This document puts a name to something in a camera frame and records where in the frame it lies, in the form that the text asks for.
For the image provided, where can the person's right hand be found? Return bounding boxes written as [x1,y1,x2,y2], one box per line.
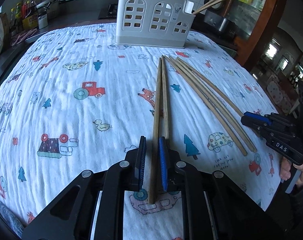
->
[278,157,303,188]

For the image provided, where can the white cartoon print tablecloth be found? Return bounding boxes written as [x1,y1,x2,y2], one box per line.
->
[0,23,280,239]

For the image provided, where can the white plastic utensil holder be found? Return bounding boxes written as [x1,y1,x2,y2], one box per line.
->
[115,0,195,48]

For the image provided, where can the black rice cooker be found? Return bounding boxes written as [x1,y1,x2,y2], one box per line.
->
[204,0,228,32]

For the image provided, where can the black gas stove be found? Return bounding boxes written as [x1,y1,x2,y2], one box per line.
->
[98,3,118,20]

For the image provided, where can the wooden glass door cabinet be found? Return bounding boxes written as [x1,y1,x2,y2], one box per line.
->
[221,0,287,71]

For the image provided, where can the grey patterned rag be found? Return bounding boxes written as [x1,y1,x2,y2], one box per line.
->
[0,201,24,239]

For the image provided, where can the bamboo chopstick in holder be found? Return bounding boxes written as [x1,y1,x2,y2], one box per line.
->
[192,0,230,15]
[192,0,226,15]

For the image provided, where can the small white jar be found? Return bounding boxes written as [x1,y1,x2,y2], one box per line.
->
[38,14,48,29]

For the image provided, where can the pink cloth on counter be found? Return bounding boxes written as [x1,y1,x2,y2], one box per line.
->
[10,28,38,47]

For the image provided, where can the metal pot with lid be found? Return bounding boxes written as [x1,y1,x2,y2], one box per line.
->
[36,0,75,16]

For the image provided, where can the yellow label oil bottle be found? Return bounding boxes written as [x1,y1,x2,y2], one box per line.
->
[22,0,38,30]

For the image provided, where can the round wooden cutting board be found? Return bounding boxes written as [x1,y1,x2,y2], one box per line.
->
[0,12,10,54]

